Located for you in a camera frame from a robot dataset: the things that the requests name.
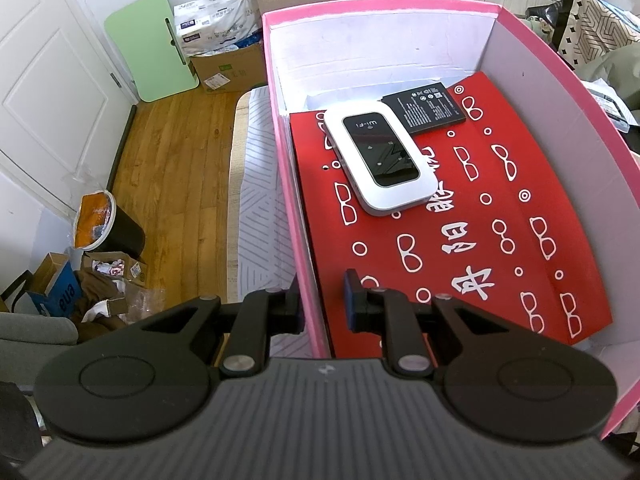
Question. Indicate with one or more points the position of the clear plastic bag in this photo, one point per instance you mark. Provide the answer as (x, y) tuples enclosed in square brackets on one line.
[(142, 300)]

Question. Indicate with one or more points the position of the white door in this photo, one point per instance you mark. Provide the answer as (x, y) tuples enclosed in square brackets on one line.
[(50, 85)]

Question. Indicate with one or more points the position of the grey green cloth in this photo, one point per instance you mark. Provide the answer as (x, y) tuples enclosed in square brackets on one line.
[(615, 67)]

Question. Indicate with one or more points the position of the pale green plush toy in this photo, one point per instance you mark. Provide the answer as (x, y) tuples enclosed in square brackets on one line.
[(542, 25)]

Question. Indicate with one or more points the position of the black door draft strip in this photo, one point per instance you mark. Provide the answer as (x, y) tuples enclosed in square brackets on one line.
[(122, 145)]

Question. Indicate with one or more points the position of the white pocket router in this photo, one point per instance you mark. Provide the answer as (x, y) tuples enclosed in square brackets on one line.
[(380, 152)]

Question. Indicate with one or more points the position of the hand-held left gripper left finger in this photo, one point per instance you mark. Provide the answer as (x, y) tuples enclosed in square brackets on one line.
[(297, 311)]

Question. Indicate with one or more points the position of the grey striped bed sheet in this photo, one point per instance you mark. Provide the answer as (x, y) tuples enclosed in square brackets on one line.
[(260, 185)]

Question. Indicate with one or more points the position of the red printed card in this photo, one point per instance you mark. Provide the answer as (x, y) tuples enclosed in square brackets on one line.
[(320, 220)]

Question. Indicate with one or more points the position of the brown cardboard box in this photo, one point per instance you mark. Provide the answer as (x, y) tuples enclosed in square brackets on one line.
[(235, 70)]

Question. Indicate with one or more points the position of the white tissue paper pack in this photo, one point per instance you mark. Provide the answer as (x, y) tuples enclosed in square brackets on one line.
[(215, 20)]

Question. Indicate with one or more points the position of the stack of printed papers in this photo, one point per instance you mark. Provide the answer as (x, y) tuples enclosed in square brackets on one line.
[(615, 105)]

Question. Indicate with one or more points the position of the pink cardboard box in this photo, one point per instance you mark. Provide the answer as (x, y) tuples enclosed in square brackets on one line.
[(300, 220)]

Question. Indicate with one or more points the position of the black flat battery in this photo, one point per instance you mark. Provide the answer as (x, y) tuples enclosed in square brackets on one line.
[(430, 106)]

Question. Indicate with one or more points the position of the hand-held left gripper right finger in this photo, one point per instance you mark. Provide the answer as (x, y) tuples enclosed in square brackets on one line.
[(350, 300)]

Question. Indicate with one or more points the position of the small open cardboard box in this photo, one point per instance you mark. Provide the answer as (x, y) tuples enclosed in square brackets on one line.
[(127, 265)]

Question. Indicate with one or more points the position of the blue cardboard box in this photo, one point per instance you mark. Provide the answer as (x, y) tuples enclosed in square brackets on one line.
[(57, 290)]

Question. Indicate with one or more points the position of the brown cloth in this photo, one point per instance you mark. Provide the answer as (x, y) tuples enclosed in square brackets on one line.
[(95, 295)]

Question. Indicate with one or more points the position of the black trash bin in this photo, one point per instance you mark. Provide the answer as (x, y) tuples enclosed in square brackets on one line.
[(125, 235)]

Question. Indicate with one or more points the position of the green folding table board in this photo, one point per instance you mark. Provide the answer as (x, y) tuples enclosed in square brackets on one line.
[(147, 45)]

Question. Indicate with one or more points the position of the grey cushion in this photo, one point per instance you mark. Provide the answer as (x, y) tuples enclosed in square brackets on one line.
[(30, 335)]

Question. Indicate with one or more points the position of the black and beige patterned bag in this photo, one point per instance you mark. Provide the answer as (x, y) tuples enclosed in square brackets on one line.
[(600, 25)]

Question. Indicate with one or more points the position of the black plastic bag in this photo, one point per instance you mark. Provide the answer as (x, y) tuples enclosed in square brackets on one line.
[(542, 12)]

